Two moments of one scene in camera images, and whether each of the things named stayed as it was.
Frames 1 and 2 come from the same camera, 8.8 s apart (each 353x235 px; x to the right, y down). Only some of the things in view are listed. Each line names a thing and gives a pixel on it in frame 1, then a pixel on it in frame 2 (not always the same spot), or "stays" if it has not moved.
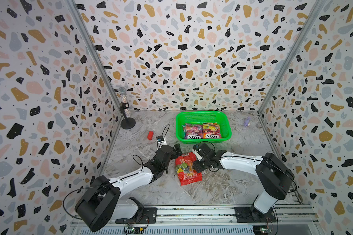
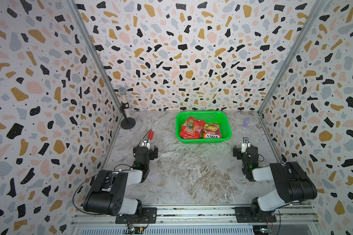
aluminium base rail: (214, 220) stays
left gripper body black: (173, 155) to (151, 154)
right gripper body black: (200, 165) to (239, 155)
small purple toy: (246, 123) stays
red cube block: (150, 135) stays
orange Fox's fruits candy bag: (211, 130) stays
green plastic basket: (201, 117) stays
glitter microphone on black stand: (128, 123) stays
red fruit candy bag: (185, 171) to (191, 128)
